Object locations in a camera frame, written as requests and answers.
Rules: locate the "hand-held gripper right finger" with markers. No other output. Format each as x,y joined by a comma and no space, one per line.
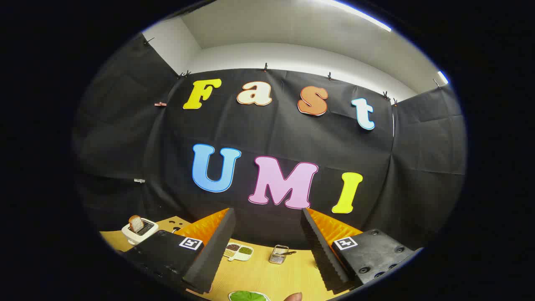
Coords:
322,251

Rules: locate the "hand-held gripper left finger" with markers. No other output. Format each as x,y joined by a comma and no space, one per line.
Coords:
217,246

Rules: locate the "green lettuce leaf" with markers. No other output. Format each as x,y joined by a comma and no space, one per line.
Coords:
248,296

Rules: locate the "toasted bread slice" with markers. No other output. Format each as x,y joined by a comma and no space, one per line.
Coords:
136,223

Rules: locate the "white divided dish with beans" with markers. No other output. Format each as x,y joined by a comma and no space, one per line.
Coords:
235,256

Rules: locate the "white toaster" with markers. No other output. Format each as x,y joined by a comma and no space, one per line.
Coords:
134,238

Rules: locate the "ceiling light strip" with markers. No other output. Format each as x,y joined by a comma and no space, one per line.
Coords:
442,77

